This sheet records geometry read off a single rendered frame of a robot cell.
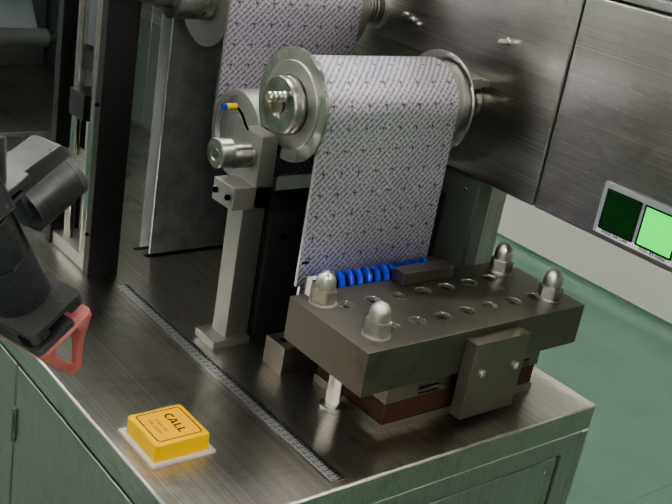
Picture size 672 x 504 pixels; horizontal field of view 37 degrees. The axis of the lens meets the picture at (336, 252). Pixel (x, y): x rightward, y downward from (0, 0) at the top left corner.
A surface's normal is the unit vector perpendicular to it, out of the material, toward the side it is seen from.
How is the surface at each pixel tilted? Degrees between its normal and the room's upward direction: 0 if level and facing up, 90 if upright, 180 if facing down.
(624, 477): 0
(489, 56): 90
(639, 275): 90
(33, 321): 30
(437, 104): 79
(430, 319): 0
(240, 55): 92
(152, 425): 0
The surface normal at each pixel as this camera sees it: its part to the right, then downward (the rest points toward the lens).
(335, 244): 0.61, 0.39
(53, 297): -0.14, -0.68
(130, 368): 0.16, -0.91
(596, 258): -0.78, 0.11
